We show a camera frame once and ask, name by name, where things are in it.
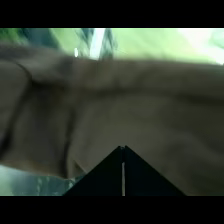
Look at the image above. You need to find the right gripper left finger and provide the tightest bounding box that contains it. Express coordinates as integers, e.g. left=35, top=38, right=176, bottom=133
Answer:
left=63, top=145, right=123, bottom=197

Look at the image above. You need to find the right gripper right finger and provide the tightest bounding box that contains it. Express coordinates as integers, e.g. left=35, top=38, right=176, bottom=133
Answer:
left=124, top=145, right=186, bottom=197

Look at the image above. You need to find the brown garment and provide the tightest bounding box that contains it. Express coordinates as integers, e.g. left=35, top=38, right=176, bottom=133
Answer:
left=0, top=43, right=224, bottom=197

